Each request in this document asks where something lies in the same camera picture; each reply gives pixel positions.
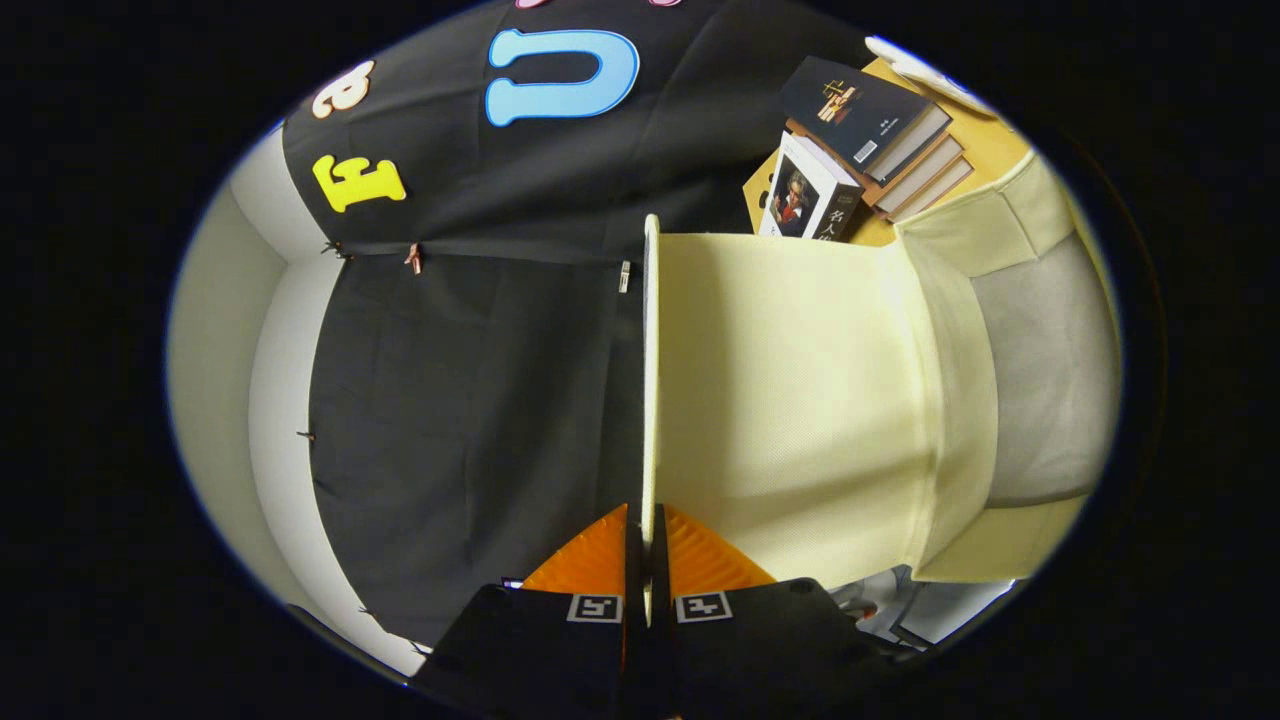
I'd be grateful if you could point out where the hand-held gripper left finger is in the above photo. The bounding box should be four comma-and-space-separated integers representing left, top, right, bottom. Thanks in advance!
410, 503, 646, 720

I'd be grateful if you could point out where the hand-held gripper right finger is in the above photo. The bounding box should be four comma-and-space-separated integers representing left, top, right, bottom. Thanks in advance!
645, 503, 901, 720

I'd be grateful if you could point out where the grey fabric storage box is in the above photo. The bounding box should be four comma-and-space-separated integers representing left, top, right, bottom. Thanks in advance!
640, 150, 1123, 629

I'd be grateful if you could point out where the black backdrop cloth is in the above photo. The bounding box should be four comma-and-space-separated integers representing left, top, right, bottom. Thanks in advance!
280, 0, 871, 646

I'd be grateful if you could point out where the white portrait cover book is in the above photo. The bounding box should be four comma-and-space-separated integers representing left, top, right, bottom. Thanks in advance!
757, 130, 866, 243

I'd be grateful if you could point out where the brown cover book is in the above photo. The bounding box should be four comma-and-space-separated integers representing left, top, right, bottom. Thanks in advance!
790, 120, 966, 209
880, 155, 976, 224

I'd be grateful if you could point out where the black cover book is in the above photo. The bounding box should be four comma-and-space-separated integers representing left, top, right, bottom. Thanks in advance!
780, 55, 953, 186

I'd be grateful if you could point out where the white plush toy with face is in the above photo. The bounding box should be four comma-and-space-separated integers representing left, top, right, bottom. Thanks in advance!
865, 35, 1001, 119

